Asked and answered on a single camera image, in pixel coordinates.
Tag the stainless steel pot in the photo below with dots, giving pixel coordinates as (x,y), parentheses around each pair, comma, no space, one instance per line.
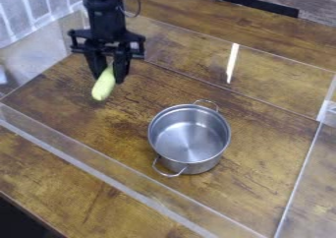
(190,135)

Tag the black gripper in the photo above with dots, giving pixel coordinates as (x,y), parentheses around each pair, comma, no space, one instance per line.
(102,39)

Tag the clear acrylic barrier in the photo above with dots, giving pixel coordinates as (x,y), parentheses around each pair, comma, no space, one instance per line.
(200,218)

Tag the black bar on table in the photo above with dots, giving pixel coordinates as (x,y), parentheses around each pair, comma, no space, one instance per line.
(267,6)

